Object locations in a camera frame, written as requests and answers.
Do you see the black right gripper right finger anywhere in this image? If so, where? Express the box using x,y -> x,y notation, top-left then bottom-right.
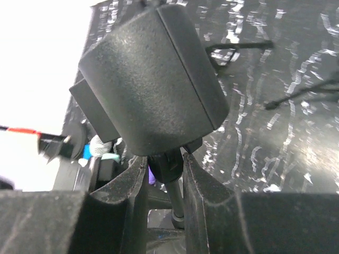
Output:
183,154 -> 338,253

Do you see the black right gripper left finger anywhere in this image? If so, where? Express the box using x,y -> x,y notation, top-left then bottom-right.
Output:
1,157 -> 148,253

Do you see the purple toy microphone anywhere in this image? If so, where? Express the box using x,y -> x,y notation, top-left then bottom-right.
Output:
148,166 -> 156,185

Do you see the purple glitter microphone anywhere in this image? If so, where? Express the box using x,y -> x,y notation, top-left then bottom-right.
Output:
89,135 -> 112,157

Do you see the black round base stand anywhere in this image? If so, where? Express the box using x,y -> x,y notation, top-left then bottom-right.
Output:
1,122 -> 87,161
70,4 -> 229,229

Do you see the black slim tripod stand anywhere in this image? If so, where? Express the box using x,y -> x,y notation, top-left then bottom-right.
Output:
205,40 -> 274,77

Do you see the mint green toy microphone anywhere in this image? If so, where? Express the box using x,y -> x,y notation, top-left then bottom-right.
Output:
101,153 -> 120,163

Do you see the black shock mount tripod stand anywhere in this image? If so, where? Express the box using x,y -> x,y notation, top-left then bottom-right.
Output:
264,76 -> 338,110

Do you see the blue white toy block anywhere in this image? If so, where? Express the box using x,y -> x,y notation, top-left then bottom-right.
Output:
78,143 -> 92,167

